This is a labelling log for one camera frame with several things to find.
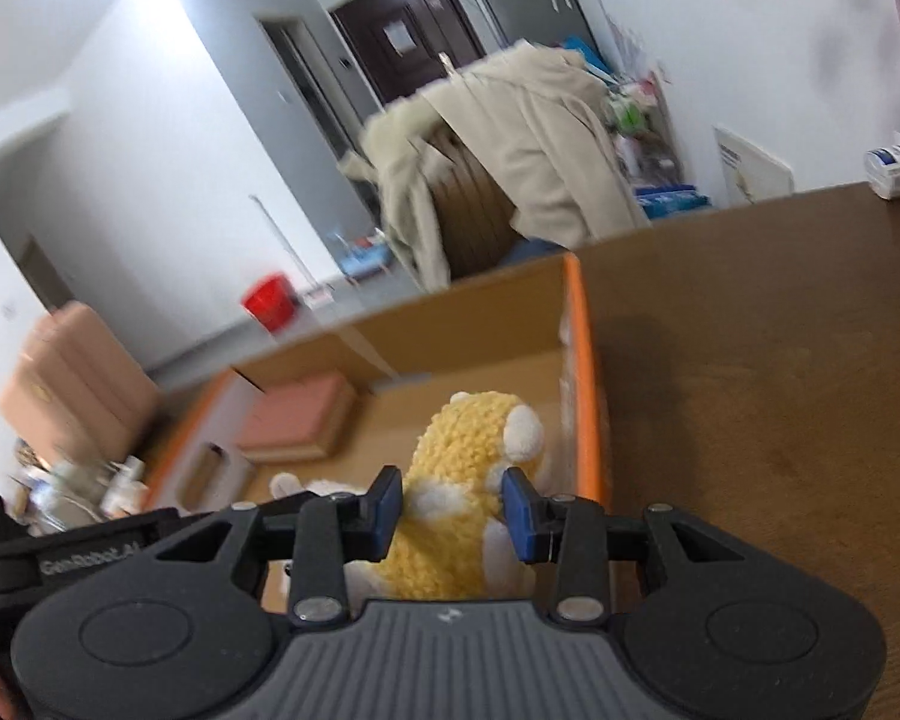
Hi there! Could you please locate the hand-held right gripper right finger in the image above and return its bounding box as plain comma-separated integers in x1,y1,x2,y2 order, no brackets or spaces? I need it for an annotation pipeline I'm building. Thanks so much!
502,466,745,625

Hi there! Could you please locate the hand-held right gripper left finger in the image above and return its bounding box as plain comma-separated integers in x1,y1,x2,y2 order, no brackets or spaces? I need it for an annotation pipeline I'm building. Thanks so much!
154,466,404,628

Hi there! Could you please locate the yellow knitted plush toy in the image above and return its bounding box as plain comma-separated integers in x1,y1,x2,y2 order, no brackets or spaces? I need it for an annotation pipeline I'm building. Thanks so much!
367,392,545,601

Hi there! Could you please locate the orange-rimmed cardboard box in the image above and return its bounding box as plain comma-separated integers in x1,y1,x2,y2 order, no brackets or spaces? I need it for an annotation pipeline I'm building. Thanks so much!
131,251,614,608

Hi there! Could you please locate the group of bottles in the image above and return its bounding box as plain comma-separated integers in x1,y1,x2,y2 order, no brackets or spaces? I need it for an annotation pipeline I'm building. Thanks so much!
13,441,151,535

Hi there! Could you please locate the white plush toy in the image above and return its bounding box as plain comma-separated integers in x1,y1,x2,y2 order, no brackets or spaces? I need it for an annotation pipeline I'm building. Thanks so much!
270,471,377,599

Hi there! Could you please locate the pink sponge block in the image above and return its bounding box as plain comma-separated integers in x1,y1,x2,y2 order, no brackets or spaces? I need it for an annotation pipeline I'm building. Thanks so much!
236,373,358,463

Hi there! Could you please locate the mop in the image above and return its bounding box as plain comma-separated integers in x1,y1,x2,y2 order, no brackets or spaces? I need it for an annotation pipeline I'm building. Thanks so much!
249,195,332,308

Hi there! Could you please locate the red bucket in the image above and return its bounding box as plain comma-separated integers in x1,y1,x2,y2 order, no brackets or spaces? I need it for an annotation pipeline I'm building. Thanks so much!
241,275,299,332

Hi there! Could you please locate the blue floor tray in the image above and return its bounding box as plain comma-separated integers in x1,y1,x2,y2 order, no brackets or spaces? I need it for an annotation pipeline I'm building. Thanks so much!
336,236,395,280

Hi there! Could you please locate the large brown cardboard box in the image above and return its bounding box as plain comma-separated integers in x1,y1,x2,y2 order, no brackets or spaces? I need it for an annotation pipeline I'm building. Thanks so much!
418,127,523,283

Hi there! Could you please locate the stack of blue packets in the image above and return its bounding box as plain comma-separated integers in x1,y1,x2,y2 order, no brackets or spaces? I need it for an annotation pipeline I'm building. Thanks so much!
634,184,713,221

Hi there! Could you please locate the beige coat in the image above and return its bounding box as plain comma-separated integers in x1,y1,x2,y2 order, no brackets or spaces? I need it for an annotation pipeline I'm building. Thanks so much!
337,41,650,290

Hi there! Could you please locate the cluttered storage rack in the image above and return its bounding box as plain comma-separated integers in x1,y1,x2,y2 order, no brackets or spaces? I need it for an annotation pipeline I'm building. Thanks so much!
598,67,685,190

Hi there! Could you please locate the dark brown door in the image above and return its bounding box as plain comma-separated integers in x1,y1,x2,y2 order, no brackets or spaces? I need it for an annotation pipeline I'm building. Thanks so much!
328,0,496,110

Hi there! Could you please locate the white blue tissue pack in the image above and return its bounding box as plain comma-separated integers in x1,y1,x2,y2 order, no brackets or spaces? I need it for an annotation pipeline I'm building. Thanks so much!
862,133,900,201

